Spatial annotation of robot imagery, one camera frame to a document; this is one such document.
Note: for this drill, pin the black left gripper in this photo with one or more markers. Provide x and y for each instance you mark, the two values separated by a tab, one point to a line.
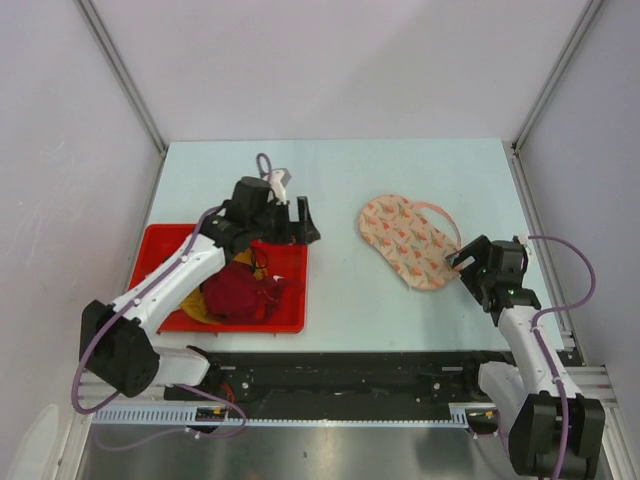
293	233

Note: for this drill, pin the dark red garment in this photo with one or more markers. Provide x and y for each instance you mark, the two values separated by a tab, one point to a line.
235	296

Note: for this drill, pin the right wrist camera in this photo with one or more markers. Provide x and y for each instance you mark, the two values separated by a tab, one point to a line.
524	242

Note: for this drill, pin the left aluminium frame post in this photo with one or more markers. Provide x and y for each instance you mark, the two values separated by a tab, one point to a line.
115	62

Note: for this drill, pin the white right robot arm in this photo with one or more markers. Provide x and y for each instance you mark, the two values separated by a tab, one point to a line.
552	430

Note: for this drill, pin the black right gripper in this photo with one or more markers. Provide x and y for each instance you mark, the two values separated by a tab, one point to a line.
480	250

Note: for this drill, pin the white slotted cable duct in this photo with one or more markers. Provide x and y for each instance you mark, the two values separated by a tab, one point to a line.
215	415

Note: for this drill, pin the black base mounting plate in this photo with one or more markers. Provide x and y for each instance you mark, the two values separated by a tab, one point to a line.
433	376

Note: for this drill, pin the red plastic bin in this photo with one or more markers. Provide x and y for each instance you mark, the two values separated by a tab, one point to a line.
288	262

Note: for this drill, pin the right aluminium frame post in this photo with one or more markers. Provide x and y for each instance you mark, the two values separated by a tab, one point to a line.
568	52

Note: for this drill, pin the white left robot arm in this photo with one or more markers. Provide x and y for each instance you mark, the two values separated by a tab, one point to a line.
116	337

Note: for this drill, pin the aluminium frame post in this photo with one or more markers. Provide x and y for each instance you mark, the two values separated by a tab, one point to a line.
568	52
115	62

